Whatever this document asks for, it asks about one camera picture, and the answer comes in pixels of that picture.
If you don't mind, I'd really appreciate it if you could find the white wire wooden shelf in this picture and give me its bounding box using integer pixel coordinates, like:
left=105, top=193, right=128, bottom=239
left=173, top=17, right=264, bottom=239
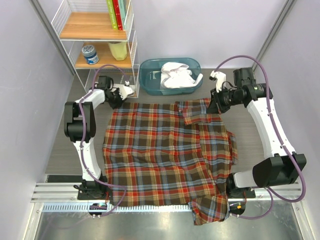
left=51, top=0, right=140, bottom=98

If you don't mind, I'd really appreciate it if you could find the grey white booklet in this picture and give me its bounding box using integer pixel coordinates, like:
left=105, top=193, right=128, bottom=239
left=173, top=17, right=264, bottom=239
left=94, top=71, right=137, bottom=98

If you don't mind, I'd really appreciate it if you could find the plaid flannel long sleeve shirt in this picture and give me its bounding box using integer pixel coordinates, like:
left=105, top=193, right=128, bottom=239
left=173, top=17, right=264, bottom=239
left=102, top=98, right=238, bottom=226

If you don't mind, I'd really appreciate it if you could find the yellow plastic container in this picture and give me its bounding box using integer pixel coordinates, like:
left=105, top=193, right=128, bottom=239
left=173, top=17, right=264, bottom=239
left=108, top=42, right=128, bottom=61

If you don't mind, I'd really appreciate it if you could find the white slotted cable duct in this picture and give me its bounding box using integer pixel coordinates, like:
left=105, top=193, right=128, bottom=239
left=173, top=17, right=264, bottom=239
left=42, top=202, right=191, bottom=213

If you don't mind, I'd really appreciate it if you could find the red book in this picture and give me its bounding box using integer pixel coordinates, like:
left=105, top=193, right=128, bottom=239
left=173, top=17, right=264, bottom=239
left=112, top=0, right=123, bottom=31

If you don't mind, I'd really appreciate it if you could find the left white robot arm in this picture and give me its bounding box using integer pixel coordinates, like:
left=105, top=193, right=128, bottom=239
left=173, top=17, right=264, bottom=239
left=64, top=76, right=124, bottom=200

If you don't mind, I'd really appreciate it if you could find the teal plastic basin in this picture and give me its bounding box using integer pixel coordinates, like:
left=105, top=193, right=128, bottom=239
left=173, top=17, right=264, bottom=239
left=139, top=57, right=203, bottom=96

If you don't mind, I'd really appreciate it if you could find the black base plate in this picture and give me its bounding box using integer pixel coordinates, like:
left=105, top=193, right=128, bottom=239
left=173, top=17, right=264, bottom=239
left=73, top=185, right=256, bottom=200

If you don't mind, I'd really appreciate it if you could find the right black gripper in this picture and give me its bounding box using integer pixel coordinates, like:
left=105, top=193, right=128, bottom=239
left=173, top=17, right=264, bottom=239
left=207, top=85, right=243, bottom=115

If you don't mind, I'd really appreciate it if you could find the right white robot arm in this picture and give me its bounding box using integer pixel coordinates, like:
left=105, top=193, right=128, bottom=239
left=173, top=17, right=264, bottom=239
left=206, top=67, right=307, bottom=198

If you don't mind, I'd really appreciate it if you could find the teal book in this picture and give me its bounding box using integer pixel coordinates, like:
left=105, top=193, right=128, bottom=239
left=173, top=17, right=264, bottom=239
left=118, top=0, right=127, bottom=26

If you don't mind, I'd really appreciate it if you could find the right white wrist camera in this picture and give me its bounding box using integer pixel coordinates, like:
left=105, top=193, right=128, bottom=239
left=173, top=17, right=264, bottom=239
left=209, top=71, right=227, bottom=93

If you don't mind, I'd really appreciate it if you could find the white long sleeve shirt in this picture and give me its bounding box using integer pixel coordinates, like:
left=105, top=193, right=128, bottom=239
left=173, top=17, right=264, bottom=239
left=160, top=62, right=203, bottom=89

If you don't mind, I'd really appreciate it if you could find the blue white jar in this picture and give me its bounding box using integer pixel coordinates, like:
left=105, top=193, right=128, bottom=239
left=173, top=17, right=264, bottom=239
left=81, top=44, right=99, bottom=65

